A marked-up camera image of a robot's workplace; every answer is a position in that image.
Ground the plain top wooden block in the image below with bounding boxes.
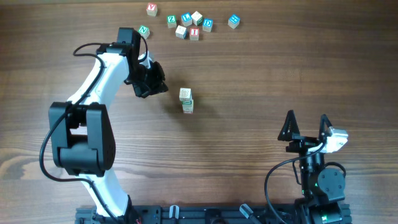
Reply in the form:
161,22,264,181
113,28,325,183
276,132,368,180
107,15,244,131
192,11,203,26

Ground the blue sided white block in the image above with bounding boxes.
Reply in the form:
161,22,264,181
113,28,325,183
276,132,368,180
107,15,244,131
175,26,187,39

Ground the blue X wooden block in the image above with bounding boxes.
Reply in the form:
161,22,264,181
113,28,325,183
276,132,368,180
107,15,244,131
179,88,192,102

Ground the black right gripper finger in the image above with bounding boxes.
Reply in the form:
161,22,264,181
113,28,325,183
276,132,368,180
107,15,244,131
318,114,332,140
277,110,300,141

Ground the blue L wooden block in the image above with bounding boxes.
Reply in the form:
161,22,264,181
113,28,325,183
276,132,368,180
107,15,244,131
181,12,193,27

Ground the blue D wooden block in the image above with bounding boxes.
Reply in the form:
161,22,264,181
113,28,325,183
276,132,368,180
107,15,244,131
202,18,213,32

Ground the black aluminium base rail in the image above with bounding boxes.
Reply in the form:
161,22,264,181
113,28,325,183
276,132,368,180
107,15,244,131
74,203,353,224

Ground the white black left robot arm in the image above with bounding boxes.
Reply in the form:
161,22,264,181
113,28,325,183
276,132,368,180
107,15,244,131
39,27,168,223

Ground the red Y wooden block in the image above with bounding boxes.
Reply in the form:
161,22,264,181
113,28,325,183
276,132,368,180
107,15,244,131
146,2,158,17

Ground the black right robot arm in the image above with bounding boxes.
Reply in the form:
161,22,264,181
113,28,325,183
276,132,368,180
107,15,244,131
277,110,348,223

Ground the green Z wooden block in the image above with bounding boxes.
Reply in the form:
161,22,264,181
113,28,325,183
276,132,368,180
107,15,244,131
167,15,177,28

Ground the green sided wooden block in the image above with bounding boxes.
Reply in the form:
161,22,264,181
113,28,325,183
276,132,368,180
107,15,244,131
182,100,194,112

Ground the green N wooden block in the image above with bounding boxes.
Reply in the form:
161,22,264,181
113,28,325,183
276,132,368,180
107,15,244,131
138,25,150,39

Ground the red I wooden block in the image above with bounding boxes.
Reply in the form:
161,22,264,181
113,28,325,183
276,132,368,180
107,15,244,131
190,28,200,40

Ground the blue lone wooden block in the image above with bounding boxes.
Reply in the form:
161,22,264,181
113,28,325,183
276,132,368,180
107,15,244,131
228,14,240,29

